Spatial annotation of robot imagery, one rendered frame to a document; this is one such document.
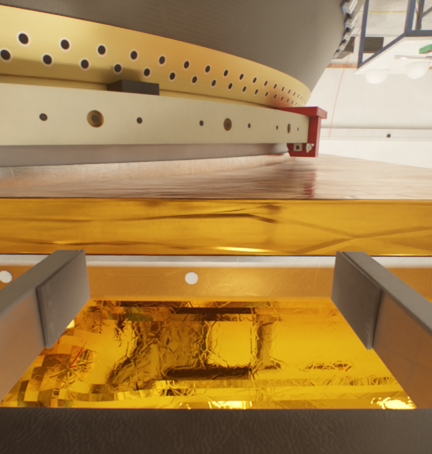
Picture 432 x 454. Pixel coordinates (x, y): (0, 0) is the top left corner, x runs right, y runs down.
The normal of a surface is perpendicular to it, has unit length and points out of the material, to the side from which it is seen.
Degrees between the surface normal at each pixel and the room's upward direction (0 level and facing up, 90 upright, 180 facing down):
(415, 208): 90
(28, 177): 90
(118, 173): 90
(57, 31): 62
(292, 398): 102
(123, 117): 90
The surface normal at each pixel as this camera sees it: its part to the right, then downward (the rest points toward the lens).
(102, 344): -0.15, -0.51
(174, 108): 0.64, 0.21
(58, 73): 0.48, 0.66
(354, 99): -0.02, 0.27
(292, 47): 0.72, 0.59
